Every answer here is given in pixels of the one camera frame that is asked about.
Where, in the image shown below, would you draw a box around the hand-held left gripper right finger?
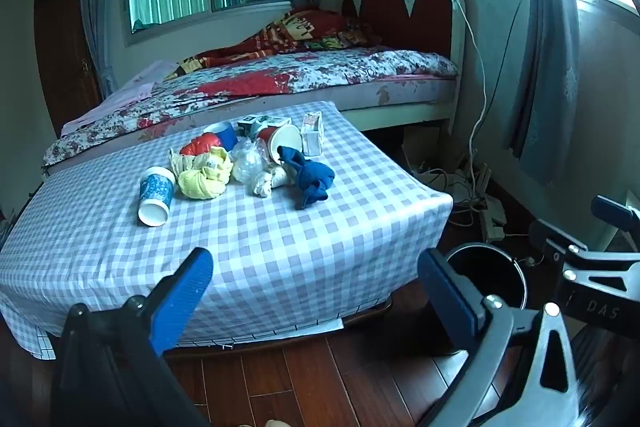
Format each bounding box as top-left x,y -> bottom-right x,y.
418,248 -> 582,427

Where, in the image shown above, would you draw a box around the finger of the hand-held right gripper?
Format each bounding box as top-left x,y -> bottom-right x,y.
528,219 -> 640,295
591,195 -> 640,253

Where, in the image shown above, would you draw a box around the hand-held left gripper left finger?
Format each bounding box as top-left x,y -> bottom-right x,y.
55,247 -> 215,427

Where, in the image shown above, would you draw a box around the black trash bin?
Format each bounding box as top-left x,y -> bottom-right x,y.
442,243 -> 527,355

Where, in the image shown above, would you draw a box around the pale yellow cloth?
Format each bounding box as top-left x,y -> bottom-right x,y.
169,147 -> 234,200

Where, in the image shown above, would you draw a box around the red paper cup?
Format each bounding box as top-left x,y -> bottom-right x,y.
256,124 -> 302,164

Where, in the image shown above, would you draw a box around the white power strip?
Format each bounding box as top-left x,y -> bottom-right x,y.
477,194 -> 507,242
470,162 -> 493,198

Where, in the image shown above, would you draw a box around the blue patterned paper cup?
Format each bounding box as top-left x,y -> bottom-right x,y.
137,166 -> 177,228

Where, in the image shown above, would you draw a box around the purple checkered tablecloth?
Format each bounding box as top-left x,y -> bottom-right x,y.
0,101 -> 455,360

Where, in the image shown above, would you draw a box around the patterned grey curtain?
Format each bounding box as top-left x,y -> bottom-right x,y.
505,0 -> 583,185

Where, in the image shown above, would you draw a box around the clear plastic bag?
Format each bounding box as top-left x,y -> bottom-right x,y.
231,138 -> 271,184

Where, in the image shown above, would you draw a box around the red plastic bag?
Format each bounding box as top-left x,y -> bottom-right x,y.
179,133 -> 223,158

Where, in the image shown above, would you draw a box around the blue cup at back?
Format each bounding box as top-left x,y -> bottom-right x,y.
202,121 -> 240,152

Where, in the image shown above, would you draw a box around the dark blue cloth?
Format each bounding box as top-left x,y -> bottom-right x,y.
276,146 -> 336,210

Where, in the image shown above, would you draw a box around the green white small box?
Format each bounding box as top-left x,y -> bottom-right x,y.
236,116 -> 292,138

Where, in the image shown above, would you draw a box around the faded floral mattress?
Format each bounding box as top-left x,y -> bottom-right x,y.
47,74 -> 460,178

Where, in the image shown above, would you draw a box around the tall white carton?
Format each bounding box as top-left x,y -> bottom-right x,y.
300,112 -> 326,158

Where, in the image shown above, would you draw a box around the pink cloth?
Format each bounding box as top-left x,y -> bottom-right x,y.
62,61 -> 178,132

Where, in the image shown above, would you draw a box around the red floral quilt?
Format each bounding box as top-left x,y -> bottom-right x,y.
44,48 -> 460,168

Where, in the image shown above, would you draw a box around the bed with red headboard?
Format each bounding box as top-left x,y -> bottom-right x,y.
42,0 -> 468,180

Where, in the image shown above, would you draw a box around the brown wooden door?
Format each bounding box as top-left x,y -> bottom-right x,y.
34,0 -> 103,122

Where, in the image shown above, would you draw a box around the red printed blanket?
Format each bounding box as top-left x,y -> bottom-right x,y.
167,7 -> 383,78

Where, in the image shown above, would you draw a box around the tangled cables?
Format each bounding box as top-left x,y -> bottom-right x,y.
415,159 -> 488,215

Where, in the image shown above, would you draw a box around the black cable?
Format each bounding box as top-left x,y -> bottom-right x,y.
492,0 -> 531,142

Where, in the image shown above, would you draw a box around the white cable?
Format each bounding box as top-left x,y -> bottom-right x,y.
450,0 -> 488,180

